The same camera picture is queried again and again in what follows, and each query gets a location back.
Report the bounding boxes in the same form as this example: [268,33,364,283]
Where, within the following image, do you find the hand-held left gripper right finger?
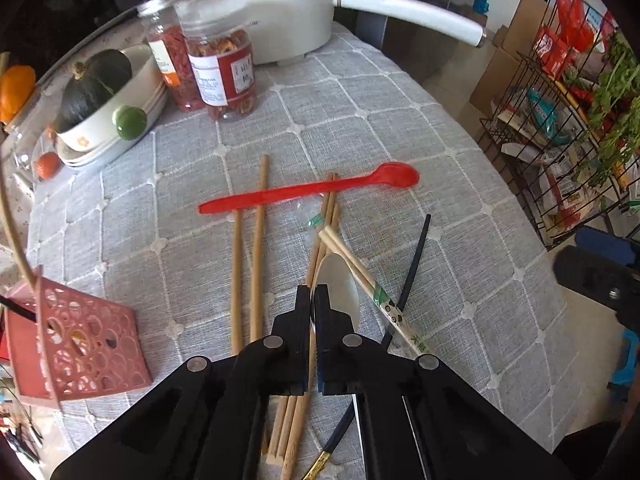
[315,283,577,480]

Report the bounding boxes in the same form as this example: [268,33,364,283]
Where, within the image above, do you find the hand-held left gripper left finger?
[50,285,312,480]

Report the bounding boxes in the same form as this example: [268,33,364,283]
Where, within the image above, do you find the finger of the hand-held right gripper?
[554,246,623,311]
[574,227,640,263]

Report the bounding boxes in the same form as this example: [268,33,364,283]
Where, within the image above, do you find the bamboo chopstick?
[250,156,271,345]
[267,173,335,458]
[0,157,41,291]
[230,209,244,357]
[280,203,343,480]

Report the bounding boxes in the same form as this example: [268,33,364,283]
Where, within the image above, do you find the disposable chopsticks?
[318,226,432,358]

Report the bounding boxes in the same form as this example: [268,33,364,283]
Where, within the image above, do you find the black chopstick with gold end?
[300,214,432,480]

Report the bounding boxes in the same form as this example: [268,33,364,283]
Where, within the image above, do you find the pink perforated utensil basket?
[2,266,152,403]

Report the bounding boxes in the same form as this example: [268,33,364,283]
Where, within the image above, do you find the red plastic spoon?
[198,162,420,215]

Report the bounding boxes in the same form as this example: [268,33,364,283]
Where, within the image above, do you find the blue plastic stool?
[606,331,640,403]

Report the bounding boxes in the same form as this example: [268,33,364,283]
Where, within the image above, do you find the teal packet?
[525,86,568,133]

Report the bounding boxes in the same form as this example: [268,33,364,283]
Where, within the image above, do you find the green leafy vegetables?
[572,27,640,188]

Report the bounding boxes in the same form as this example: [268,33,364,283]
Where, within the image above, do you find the brown cardboard box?
[469,49,525,120]
[492,0,557,63]

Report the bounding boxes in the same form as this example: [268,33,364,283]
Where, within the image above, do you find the red snack packet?
[531,25,573,78]

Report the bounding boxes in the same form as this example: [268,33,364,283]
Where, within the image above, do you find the grey checked tablecloth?
[25,20,581,480]

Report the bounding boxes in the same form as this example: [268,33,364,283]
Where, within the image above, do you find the red plastic bag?
[549,0,598,53]

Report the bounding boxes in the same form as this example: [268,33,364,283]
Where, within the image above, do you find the green round ball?
[112,104,149,141]

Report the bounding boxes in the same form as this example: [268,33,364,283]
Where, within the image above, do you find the clear jar with red label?
[175,0,259,122]

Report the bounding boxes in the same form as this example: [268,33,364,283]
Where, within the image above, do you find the white bowl with flower print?
[54,44,166,153]

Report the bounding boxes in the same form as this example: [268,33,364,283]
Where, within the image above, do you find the small orange tangerine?
[35,152,63,181]

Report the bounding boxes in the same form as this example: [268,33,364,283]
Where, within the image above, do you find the grey refrigerator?
[354,0,418,58]

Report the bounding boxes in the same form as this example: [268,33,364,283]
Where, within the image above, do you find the clear jar of red berries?
[134,0,207,112]

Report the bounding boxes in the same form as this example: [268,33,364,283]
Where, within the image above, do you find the white electric pot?
[162,0,488,67]

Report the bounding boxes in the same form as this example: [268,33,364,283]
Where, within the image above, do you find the dark green squash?
[52,49,134,133]

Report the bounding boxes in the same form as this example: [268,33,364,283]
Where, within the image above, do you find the large orange fruit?
[0,65,37,124]

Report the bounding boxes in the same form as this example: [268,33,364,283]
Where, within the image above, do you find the black wire rack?
[477,0,640,252]

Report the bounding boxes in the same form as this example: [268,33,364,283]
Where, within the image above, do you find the tangle of thin cables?
[0,360,43,466]

